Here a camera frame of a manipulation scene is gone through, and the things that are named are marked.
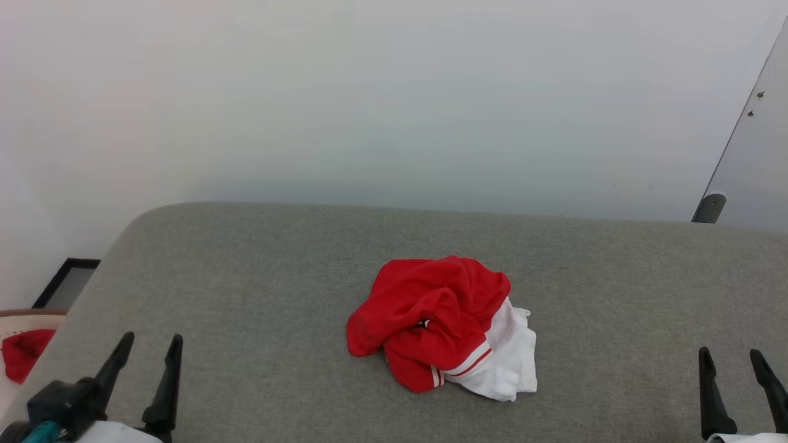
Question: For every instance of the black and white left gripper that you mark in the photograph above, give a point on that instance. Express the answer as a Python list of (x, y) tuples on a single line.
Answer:
[(61, 403)]

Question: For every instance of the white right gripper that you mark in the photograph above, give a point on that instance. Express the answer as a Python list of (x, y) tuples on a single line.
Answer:
[(751, 439)]

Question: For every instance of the red and white garment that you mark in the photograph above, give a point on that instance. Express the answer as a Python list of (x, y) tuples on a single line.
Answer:
[(431, 295)]

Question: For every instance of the black framed floor panel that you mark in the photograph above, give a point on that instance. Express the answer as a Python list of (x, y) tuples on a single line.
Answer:
[(68, 284)]

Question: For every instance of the red cloth in basket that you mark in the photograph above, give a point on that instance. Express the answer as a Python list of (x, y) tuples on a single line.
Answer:
[(24, 354)]

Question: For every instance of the grey padded work surface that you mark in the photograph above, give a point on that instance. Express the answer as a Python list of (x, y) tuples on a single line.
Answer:
[(246, 307)]

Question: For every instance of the white laundry basket brown rim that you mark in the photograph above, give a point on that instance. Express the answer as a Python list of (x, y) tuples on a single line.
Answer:
[(24, 322)]

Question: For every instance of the grey board panel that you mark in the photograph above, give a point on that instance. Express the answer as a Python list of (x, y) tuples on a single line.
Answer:
[(760, 160)]

